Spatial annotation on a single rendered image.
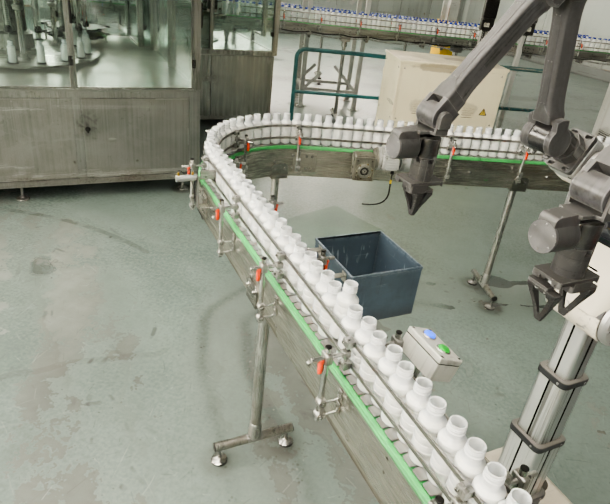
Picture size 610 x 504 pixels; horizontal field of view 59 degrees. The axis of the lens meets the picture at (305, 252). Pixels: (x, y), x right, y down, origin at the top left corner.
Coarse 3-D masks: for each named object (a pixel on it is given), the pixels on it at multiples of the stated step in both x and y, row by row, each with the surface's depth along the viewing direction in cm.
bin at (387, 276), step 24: (336, 240) 223; (360, 240) 228; (384, 240) 228; (336, 264) 204; (360, 264) 235; (384, 264) 230; (408, 264) 214; (360, 288) 198; (384, 288) 204; (408, 288) 209; (384, 312) 210; (408, 312) 216
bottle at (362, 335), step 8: (368, 320) 136; (376, 320) 134; (360, 328) 136; (368, 328) 133; (360, 336) 135; (368, 336) 134; (360, 344) 135; (352, 352) 138; (352, 360) 139; (360, 360) 137
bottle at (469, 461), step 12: (468, 444) 102; (480, 444) 104; (456, 456) 105; (468, 456) 102; (480, 456) 101; (456, 468) 104; (468, 468) 102; (480, 468) 102; (456, 480) 105; (468, 480) 103
